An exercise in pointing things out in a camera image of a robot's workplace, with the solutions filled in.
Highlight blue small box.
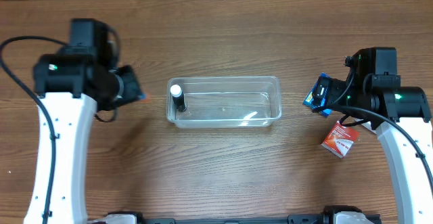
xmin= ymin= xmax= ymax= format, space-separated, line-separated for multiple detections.
xmin=302 ymin=72 xmax=331 ymax=109

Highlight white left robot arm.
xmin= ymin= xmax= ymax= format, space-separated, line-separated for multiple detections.
xmin=24 ymin=18 xmax=145 ymax=223

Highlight black bottle white cap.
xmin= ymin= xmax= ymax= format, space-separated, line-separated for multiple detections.
xmin=170 ymin=84 xmax=187 ymax=112

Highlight red white small box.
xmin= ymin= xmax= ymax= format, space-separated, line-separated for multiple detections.
xmin=321 ymin=121 xmax=359 ymax=158

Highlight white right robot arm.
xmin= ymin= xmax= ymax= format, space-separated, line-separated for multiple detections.
xmin=312 ymin=47 xmax=432 ymax=223

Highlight orange bottle white cap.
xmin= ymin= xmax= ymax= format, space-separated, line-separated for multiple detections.
xmin=140 ymin=93 xmax=150 ymax=102

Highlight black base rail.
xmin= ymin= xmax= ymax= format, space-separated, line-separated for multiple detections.
xmin=101 ymin=211 xmax=382 ymax=224

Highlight clear plastic container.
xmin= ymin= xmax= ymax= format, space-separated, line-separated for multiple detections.
xmin=166 ymin=76 xmax=282 ymax=129

